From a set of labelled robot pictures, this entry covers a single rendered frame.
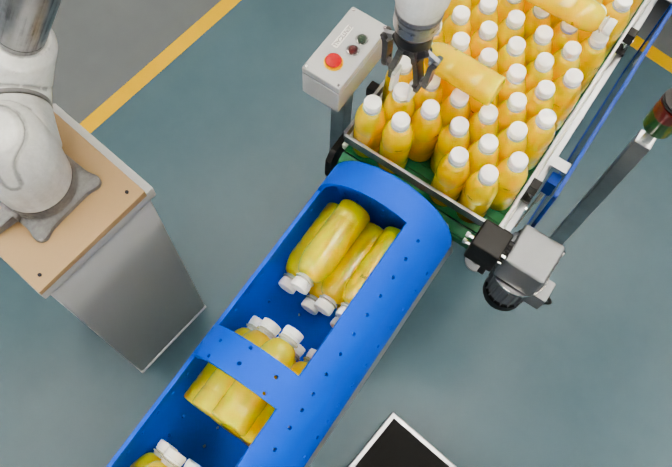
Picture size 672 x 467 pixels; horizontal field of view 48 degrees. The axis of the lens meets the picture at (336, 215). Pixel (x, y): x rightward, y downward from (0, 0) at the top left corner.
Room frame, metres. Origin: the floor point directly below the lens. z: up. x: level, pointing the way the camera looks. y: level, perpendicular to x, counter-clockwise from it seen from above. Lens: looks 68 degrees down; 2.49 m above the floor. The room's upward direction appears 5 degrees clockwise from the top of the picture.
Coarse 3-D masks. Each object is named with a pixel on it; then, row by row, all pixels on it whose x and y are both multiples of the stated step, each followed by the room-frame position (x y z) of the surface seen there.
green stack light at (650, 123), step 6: (648, 114) 0.80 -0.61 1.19; (648, 120) 0.79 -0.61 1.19; (654, 120) 0.78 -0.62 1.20; (648, 126) 0.78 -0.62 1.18; (654, 126) 0.77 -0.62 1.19; (660, 126) 0.76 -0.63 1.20; (666, 126) 0.76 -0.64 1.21; (648, 132) 0.77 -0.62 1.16; (654, 132) 0.77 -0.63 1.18; (660, 132) 0.76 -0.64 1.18; (666, 132) 0.76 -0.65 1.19; (660, 138) 0.76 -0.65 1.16
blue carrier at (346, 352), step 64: (320, 192) 0.60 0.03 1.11; (384, 192) 0.56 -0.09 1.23; (384, 256) 0.44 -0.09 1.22; (320, 320) 0.38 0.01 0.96; (384, 320) 0.34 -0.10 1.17; (256, 384) 0.19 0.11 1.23; (320, 384) 0.21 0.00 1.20; (128, 448) 0.09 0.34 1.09; (192, 448) 0.10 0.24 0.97; (256, 448) 0.09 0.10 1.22
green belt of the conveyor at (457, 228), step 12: (612, 48) 1.16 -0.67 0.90; (348, 156) 0.80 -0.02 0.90; (360, 156) 0.80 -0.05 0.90; (408, 168) 0.78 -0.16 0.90; (420, 168) 0.78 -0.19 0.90; (420, 192) 0.72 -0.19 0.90; (432, 204) 0.69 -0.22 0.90; (444, 216) 0.66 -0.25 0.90; (456, 216) 0.66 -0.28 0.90; (492, 216) 0.67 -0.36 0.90; (504, 216) 0.67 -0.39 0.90; (456, 228) 0.64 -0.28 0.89; (468, 228) 0.64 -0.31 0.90; (456, 240) 0.62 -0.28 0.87; (468, 240) 0.61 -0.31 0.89
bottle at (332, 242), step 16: (336, 208) 0.57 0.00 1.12; (352, 208) 0.56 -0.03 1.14; (336, 224) 0.53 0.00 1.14; (352, 224) 0.53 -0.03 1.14; (320, 240) 0.49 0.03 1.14; (336, 240) 0.49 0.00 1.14; (352, 240) 0.50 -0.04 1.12; (304, 256) 0.46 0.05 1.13; (320, 256) 0.46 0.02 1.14; (336, 256) 0.47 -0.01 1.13; (304, 272) 0.43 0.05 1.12; (320, 272) 0.43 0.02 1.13
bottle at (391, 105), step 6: (390, 96) 0.86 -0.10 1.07; (384, 102) 0.87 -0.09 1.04; (390, 102) 0.85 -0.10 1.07; (396, 102) 0.85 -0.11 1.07; (402, 102) 0.85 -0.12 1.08; (408, 102) 0.85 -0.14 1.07; (414, 102) 0.87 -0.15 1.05; (384, 108) 0.85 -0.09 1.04; (390, 108) 0.84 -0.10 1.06; (396, 108) 0.84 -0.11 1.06; (402, 108) 0.84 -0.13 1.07; (408, 108) 0.84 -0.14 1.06; (414, 108) 0.86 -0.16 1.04; (390, 114) 0.84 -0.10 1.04; (408, 114) 0.84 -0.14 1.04
